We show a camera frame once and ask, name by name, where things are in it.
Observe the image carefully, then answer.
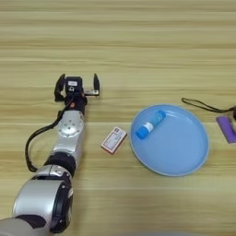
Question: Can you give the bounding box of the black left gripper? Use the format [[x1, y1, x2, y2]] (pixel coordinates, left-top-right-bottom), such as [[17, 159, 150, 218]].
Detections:
[[53, 73, 100, 115]]

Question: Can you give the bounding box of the red and white small box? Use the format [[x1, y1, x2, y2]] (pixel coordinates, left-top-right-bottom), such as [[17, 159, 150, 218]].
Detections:
[[100, 126, 128, 156]]

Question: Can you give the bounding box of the blue glue stick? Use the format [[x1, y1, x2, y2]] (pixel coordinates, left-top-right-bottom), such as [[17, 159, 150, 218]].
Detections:
[[135, 109, 167, 141]]

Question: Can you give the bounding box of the yellow tape measure with strap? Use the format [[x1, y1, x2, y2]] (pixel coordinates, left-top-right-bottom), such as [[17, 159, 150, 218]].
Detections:
[[181, 97, 236, 123]]

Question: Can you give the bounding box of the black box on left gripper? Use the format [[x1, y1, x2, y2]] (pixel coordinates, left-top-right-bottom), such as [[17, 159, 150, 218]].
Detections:
[[65, 76, 84, 94]]

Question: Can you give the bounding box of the blue round plate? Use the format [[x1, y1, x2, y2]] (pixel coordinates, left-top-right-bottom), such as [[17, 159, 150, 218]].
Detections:
[[129, 103, 210, 178]]

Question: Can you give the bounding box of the purple rectangular block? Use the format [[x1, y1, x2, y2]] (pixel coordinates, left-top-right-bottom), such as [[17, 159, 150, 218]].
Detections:
[[216, 115, 236, 145]]

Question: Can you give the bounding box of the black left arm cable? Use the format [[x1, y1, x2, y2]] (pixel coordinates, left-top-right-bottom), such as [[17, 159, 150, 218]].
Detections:
[[24, 98, 73, 172]]

